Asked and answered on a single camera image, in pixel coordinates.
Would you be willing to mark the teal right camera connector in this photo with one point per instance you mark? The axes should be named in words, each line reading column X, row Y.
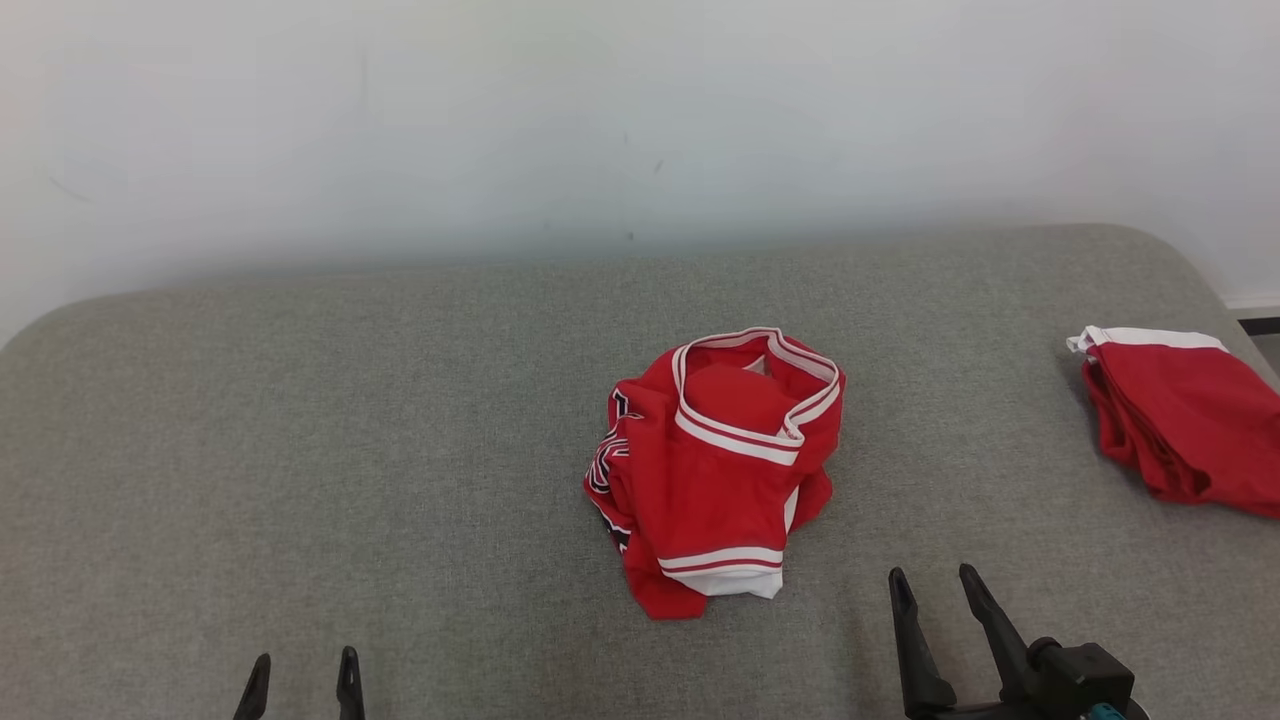
column 1107, row 712

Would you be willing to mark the red jersey with white sleeves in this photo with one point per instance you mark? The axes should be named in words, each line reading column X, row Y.
column 710, row 480

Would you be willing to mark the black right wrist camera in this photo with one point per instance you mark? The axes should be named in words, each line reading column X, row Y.
column 1085, row 675

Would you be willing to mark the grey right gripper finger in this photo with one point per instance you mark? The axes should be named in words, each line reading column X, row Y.
column 920, row 670
column 1003, row 650

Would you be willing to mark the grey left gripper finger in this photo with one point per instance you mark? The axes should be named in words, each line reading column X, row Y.
column 253, row 695
column 349, row 690

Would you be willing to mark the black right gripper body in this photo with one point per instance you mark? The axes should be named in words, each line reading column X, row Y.
column 990, row 713

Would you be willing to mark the grey fabric sofa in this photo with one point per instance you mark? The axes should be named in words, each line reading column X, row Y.
column 350, row 450

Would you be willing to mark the red shorts with white stripe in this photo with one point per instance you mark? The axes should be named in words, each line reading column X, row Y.
column 1190, row 420

